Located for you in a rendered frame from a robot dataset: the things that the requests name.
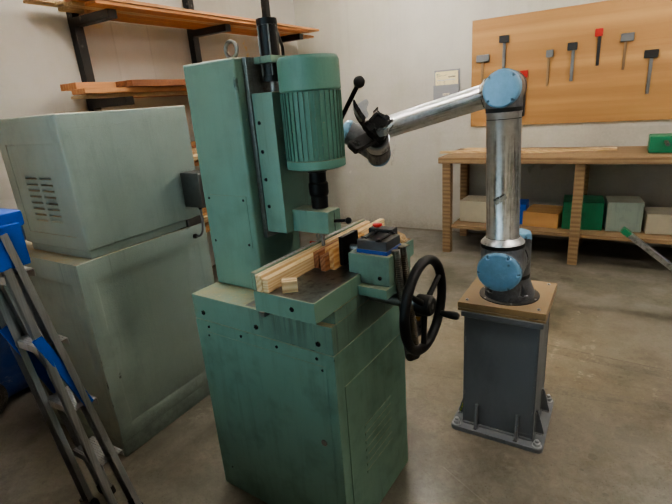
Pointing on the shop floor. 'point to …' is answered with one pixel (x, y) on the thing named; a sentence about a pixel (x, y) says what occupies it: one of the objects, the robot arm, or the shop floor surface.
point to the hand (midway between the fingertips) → (368, 114)
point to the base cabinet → (309, 414)
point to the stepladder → (53, 370)
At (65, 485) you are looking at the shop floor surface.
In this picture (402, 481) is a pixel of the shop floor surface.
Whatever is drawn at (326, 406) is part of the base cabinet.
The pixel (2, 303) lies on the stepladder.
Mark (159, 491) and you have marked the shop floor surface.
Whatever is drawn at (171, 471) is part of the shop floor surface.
